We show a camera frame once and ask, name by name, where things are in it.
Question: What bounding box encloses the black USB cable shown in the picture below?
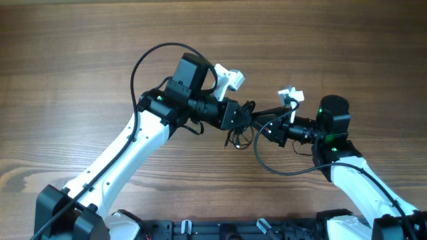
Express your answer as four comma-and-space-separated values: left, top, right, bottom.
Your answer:
224, 100, 257, 150

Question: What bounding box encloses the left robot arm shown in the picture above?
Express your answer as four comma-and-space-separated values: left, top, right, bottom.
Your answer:
33, 53, 251, 239

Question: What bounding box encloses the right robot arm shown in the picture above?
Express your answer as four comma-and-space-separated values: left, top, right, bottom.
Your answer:
252, 95, 426, 239

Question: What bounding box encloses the left camera black cable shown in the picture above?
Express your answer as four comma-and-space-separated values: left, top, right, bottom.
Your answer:
31, 42, 220, 240

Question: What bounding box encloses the camera black cable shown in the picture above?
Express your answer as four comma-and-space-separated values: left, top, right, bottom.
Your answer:
253, 96, 418, 240
31, 42, 220, 240

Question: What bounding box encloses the right camera black cable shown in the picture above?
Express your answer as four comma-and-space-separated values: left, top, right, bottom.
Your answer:
253, 96, 418, 240

